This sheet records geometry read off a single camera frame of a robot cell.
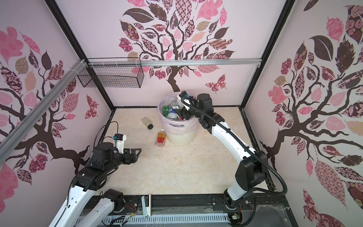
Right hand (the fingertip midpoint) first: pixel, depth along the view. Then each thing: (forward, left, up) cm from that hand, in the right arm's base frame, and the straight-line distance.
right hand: (179, 102), depth 75 cm
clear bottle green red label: (0, +5, -9) cm, 10 cm away
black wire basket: (+52, +59, -16) cm, 80 cm away
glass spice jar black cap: (+10, +25, -31) cm, 41 cm away
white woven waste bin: (-8, 0, -26) cm, 28 cm away
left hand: (-22, +24, -15) cm, 36 cm away
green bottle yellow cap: (+6, +10, -12) cm, 17 cm away
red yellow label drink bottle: (-7, +14, -28) cm, 33 cm away
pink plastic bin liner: (-9, +3, -10) cm, 14 cm away
